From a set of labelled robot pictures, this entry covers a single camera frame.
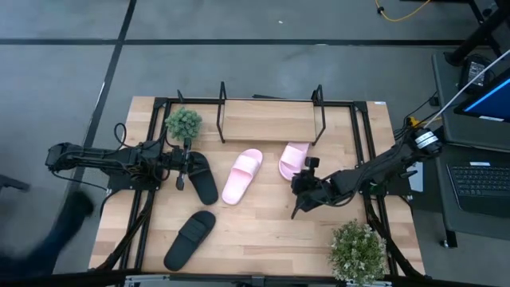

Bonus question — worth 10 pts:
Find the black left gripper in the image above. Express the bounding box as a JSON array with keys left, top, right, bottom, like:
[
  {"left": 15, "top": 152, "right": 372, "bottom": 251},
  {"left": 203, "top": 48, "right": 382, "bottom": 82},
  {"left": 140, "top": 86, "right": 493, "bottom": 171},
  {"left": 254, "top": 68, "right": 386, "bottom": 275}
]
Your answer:
[{"left": 161, "top": 138, "right": 209, "bottom": 191}]

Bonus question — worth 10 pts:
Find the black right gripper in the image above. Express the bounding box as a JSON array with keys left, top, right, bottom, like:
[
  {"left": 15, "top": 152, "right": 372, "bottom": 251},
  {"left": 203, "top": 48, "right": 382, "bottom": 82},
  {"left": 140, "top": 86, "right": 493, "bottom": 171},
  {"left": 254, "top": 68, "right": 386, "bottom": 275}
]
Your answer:
[{"left": 290, "top": 156, "right": 334, "bottom": 220}]

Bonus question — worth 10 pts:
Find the black slide sandal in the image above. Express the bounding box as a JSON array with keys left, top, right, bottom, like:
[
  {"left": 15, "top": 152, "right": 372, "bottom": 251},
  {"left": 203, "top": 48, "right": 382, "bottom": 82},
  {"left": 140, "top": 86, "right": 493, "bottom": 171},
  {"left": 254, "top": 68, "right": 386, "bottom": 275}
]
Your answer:
[
  {"left": 186, "top": 151, "right": 219, "bottom": 206},
  {"left": 163, "top": 210, "right": 217, "bottom": 272}
]

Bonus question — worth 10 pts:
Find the pink slide sandal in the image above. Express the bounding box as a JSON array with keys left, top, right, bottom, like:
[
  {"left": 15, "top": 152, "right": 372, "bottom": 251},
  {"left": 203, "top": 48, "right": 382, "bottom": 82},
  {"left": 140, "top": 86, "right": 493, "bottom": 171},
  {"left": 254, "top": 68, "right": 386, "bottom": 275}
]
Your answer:
[
  {"left": 277, "top": 142, "right": 311, "bottom": 183},
  {"left": 222, "top": 148, "right": 264, "bottom": 206}
]

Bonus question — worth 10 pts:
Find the small dark green plant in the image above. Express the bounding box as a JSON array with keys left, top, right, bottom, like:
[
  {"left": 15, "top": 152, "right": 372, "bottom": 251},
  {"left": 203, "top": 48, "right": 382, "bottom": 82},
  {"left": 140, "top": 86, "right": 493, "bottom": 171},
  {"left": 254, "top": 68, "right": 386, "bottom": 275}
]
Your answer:
[{"left": 164, "top": 106, "right": 203, "bottom": 142}]

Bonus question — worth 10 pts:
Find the white-flowered plant in black pot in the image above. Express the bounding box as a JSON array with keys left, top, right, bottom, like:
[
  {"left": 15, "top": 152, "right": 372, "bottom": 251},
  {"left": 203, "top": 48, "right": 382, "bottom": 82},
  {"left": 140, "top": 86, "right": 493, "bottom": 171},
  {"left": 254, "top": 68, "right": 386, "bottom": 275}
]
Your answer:
[{"left": 328, "top": 218, "right": 388, "bottom": 286}]

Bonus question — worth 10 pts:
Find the white paper sheet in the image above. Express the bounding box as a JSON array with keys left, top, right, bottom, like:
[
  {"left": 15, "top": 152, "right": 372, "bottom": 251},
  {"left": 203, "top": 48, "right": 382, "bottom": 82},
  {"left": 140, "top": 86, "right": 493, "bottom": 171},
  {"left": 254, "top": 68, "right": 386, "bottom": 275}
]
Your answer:
[{"left": 408, "top": 161, "right": 426, "bottom": 193}]

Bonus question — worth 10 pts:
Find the person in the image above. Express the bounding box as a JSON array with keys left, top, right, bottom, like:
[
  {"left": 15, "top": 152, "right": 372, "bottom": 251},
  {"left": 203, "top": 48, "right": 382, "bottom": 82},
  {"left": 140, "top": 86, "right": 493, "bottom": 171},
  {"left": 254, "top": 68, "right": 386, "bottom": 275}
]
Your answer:
[{"left": 0, "top": 190, "right": 96, "bottom": 280}]

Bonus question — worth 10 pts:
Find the grey side desk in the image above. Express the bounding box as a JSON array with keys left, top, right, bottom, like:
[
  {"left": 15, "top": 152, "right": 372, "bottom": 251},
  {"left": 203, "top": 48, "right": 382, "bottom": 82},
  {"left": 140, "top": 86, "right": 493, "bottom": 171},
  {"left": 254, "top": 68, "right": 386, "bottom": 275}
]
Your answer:
[{"left": 432, "top": 51, "right": 510, "bottom": 249}]

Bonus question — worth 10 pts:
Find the black chair leg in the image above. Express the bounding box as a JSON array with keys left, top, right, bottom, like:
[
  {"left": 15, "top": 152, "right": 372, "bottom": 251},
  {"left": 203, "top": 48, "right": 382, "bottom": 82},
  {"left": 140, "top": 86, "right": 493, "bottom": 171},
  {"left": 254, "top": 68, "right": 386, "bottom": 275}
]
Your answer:
[{"left": 0, "top": 174, "right": 31, "bottom": 193}]

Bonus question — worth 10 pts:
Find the black laptop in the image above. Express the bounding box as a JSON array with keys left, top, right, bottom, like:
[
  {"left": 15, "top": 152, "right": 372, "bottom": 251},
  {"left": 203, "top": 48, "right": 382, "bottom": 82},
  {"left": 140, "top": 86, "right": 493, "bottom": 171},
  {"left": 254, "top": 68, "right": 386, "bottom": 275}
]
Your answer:
[{"left": 445, "top": 161, "right": 510, "bottom": 218}]

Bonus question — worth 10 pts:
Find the monitor with blue screen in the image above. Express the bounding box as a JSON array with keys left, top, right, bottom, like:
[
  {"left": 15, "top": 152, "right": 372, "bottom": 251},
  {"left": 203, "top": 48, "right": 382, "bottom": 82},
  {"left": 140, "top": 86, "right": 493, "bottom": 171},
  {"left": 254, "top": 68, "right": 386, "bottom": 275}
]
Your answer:
[{"left": 453, "top": 67, "right": 510, "bottom": 124}]

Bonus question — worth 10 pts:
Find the black power adapter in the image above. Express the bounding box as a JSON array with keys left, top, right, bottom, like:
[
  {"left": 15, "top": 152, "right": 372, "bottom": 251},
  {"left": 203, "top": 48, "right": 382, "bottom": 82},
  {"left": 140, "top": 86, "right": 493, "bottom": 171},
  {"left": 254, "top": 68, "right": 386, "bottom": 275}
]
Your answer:
[{"left": 457, "top": 53, "right": 495, "bottom": 95}]

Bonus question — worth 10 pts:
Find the black stand leg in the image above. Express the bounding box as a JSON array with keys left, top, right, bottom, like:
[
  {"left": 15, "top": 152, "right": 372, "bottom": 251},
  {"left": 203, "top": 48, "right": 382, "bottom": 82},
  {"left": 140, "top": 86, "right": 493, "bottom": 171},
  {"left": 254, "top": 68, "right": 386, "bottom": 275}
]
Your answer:
[{"left": 444, "top": 0, "right": 510, "bottom": 67}]

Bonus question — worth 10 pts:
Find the black aluminium table frame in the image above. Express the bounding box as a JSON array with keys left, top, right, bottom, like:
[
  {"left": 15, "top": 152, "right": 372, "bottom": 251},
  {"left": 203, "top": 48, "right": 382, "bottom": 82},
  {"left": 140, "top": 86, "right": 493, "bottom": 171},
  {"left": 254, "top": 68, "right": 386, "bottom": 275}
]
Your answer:
[{"left": 89, "top": 95, "right": 427, "bottom": 287}]

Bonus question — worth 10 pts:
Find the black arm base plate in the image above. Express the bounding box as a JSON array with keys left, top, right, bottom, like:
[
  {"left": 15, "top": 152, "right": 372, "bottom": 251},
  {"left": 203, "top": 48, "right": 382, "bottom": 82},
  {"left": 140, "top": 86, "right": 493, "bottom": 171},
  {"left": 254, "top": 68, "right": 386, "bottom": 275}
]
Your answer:
[
  {"left": 358, "top": 175, "right": 412, "bottom": 197},
  {"left": 106, "top": 175, "right": 163, "bottom": 191}
]

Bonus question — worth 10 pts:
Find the wooden shelf with black frame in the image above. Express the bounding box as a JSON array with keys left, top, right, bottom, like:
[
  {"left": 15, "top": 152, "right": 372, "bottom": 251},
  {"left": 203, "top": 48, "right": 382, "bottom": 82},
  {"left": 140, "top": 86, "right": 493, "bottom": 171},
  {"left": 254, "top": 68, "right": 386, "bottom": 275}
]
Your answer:
[{"left": 216, "top": 81, "right": 327, "bottom": 147}]

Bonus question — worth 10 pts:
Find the white cable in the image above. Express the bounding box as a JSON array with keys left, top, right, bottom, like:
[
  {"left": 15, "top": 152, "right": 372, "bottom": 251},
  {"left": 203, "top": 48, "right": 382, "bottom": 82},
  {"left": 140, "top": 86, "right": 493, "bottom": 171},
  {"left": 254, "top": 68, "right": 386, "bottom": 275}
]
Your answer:
[{"left": 424, "top": 49, "right": 510, "bottom": 129}]

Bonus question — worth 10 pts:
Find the yellow cable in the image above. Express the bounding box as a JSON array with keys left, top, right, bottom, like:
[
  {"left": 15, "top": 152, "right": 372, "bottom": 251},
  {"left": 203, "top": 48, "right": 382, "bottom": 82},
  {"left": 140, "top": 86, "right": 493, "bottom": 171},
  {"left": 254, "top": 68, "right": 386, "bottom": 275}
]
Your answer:
[{"left": 374, "top": 0, "right": 431, "bottom": 23}]

